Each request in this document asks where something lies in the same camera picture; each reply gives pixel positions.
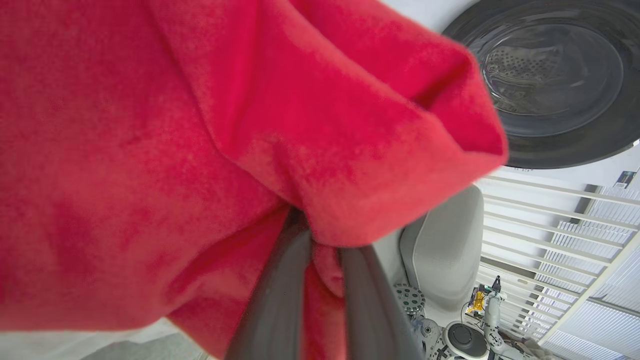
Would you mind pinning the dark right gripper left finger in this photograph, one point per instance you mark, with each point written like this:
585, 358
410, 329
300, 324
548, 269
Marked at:
280, 300

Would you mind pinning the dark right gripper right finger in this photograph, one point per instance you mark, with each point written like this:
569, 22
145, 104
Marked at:
372, 310

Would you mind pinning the red and white garment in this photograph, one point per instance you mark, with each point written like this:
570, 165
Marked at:
150, 150

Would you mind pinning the grey cushioned sofa part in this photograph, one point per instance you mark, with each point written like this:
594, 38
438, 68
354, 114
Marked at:
445, 250

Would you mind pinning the small yellow object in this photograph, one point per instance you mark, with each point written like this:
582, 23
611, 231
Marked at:
477, 302

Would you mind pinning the white washing machine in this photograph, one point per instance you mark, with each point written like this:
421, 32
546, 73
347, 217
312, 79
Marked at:
600, 173

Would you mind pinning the small dark label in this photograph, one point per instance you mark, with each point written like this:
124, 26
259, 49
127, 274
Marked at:
625, 179

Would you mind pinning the dark round washing machine door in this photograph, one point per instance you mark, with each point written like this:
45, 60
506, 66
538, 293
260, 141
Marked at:
550, 75

